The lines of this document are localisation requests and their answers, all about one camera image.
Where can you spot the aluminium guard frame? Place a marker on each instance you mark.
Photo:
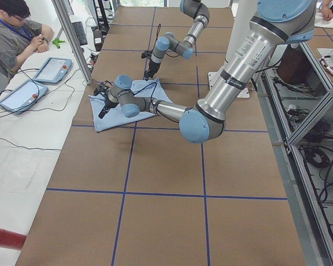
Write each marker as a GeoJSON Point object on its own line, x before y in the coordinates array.
{"type": "Point", "coordinates": [296, 96]}

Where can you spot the red cylinder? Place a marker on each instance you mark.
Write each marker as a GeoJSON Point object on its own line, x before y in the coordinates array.
{"type": "Point", "coordinates": [11, 240]}

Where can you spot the light blue t-shirt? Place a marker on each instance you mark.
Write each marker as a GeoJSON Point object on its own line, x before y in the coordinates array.
{"type": "Point", "coordinates": [116, 117]}

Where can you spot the green plastic clamp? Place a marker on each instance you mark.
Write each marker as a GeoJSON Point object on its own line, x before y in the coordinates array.
{"type": "Point", "coordinates": [57, 42]}

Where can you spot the aluminium frame post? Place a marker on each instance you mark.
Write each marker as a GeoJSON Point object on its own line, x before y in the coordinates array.
{"type": "Point", "coordinates": [66, 24]}

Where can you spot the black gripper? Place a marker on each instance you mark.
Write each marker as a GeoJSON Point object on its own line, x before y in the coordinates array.
{"type": "Point", "coordinates": [152, 66]}
{"type": "Point", "coordinates": [107, 104]}

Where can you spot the blue teach pendant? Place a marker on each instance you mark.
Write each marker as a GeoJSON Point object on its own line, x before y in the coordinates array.
{"type": "Point", "coordinates": [53, 70]}
{"type": "Point", "coordinates": [23, 97]}

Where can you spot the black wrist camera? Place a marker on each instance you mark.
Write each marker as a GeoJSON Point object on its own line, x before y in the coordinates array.
{"type": "Point", "coordinates": [101, 89]}
{"type": "Point", "coordinates": [146, 54]}

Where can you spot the black keyboard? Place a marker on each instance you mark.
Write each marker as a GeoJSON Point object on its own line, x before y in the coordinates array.
{"type": "Point", "coordinates": [79, 32]}

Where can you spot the seated person grey shirt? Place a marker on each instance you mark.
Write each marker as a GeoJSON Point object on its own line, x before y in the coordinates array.
{"type": "Point", "coordinates": [20, 37]}

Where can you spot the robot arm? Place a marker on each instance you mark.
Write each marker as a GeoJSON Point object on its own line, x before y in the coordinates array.
{"type": "Point", "coordinates": [196, 10]}
{"type": "Point", "coordinates": [273, 23]}

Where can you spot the far blue teach pendant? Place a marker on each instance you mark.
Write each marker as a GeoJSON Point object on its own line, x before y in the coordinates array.
{"type": "Point", "coordinates": [53, 70]}

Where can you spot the near blue teach pendant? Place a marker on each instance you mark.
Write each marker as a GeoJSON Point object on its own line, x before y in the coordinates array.
{"type": "Point", "coordinates": [23, 97]}

